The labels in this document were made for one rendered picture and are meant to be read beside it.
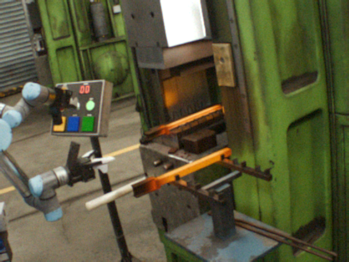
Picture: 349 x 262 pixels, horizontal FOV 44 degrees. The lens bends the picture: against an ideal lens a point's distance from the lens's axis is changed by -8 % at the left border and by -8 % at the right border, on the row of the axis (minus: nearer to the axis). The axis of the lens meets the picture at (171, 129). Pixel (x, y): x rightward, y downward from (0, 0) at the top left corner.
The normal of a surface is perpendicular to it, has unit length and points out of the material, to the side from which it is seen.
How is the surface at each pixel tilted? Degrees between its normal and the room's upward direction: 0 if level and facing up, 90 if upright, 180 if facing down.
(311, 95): 90
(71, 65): 90
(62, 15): 89
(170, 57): 90
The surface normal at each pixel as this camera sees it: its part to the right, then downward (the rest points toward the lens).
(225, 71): -0.78, 0.32
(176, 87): 0.61, 0.15
